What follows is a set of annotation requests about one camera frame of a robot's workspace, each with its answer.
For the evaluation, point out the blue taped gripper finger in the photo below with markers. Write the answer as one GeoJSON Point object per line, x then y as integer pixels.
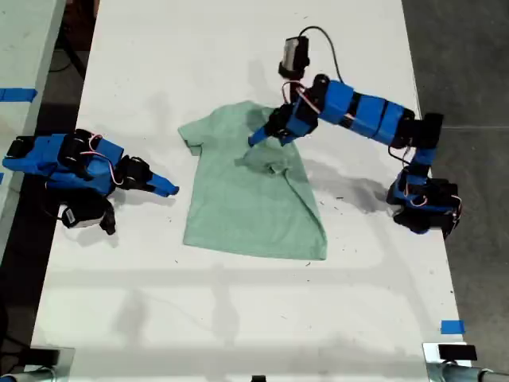
{"type": "Point", "coordinates": [165, 181]}
{"type": "Point", "coordinates": [260, 134]}
{"type": "Point", "coordinates": [162, 191]}
{"type": "Point", "coordinates": [283, 138]}

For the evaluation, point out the white side table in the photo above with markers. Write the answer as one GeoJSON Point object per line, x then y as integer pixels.
{"type": "Point", "coordinates": [24, 47]}

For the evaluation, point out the small black box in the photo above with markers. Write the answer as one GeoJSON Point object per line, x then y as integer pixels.
{"type": "Point", "coordinates": [44, 356]}
{"type": "Point", "coordinates": [457, 352]}

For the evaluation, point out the black camera box on stalk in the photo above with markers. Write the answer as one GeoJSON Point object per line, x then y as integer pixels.
{"type": "Point", "coordinates": [294, 55]}
{"type": "Point", "coordinates": [79, 215]}

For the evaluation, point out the long blue tape strip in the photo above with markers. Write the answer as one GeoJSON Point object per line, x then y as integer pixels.
{"type": "Point", "coordinates": [18, 95]}

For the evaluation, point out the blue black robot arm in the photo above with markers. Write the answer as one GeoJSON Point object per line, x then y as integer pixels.
{"type": "Point", "coordinates": [374, 113]}
{"type": "Point", "coordinates": [37, 157]}

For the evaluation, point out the short blue tape strip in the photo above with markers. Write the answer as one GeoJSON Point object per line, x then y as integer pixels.
{"type": "Point", "coordinates": [452, 327]}

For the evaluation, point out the pale green T-shirt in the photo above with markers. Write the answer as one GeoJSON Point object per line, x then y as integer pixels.
{"type": "Point", "coordinates": [246, 207]}

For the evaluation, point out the metal table clamp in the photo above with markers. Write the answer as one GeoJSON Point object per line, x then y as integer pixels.
{"type": "Point", "coordinates": [431, 364]}
{"type": "Point", "coordinates": [65, 362]}

